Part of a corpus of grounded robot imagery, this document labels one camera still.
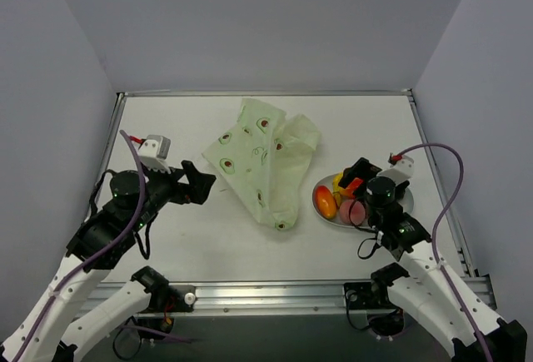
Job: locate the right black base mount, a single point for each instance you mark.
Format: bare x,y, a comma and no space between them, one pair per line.
383,319

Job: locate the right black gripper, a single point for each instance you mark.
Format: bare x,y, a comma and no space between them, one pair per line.
362,171

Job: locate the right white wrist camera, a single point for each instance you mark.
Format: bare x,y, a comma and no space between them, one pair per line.
400,170

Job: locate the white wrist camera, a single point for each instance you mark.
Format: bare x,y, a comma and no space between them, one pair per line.
400,170
153,153

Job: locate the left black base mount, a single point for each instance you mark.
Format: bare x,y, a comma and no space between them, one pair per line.
165,299

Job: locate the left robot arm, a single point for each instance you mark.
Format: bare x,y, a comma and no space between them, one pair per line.
51,331

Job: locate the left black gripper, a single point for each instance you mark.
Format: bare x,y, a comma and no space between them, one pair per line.
183,185

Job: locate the aluminium table edge frame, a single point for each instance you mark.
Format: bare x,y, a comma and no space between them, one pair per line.
219,241

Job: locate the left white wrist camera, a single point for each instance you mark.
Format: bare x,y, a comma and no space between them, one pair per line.
153,153

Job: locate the orange fake fruit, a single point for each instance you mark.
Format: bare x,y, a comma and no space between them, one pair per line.
325,202

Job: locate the red fake apple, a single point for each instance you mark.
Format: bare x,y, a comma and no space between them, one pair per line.
350,189

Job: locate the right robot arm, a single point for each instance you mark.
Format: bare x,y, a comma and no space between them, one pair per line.
419,280

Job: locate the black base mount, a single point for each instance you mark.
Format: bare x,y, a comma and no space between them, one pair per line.
383,319
165,299

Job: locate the yellow fake banana bunch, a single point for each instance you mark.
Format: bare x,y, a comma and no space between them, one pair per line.
339,193

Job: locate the white oval plate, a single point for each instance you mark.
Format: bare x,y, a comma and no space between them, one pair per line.
407,203

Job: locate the aluminium front rail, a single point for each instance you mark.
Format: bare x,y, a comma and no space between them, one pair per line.
259,298

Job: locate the pink fake peach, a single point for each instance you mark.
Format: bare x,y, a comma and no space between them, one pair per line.
352,213

